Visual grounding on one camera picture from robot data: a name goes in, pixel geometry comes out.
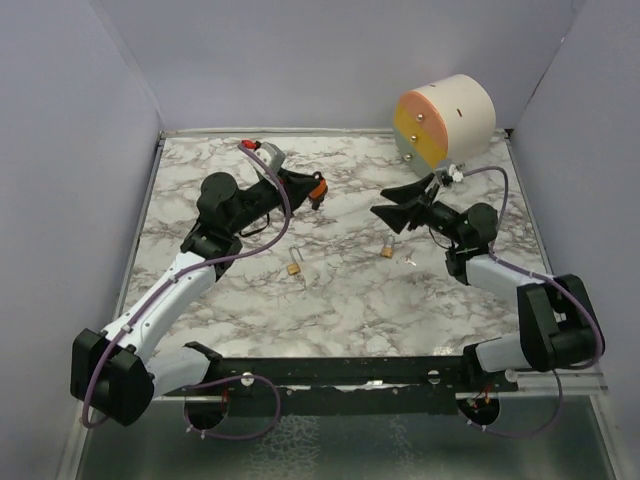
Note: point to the aluminium frame rail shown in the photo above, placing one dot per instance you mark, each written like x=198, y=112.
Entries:
x=578, y=383

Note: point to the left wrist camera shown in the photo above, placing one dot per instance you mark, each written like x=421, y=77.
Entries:
x=263, y=153

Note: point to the brass long-shackle padlock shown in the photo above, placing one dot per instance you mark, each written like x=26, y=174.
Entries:
x=387, y=250

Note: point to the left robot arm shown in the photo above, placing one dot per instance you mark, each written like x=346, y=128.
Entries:
x=114, y=371

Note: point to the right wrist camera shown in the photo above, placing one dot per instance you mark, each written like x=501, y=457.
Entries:
x=448, y=175

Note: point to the silver keys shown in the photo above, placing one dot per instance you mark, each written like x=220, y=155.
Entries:
x=410, y=261

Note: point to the round pastel drawer cabinet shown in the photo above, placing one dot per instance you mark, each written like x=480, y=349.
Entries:
x=445, y=121

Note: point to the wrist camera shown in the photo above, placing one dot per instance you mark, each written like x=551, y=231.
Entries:
x=263, y=153
x=448, y=175

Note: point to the orange black padlock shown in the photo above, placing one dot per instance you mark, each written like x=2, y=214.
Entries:
x=317, y=196

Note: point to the small brass padlock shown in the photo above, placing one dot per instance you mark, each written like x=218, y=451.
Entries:
x=294, y=268

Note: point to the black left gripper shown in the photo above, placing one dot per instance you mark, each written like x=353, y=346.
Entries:
x=297, y=186

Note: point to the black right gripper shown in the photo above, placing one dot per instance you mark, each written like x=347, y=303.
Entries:
x=413, y=206

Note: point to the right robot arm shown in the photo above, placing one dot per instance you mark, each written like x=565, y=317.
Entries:
x=557, y=325

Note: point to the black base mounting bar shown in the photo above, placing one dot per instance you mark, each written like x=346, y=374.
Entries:
x=342, y=386

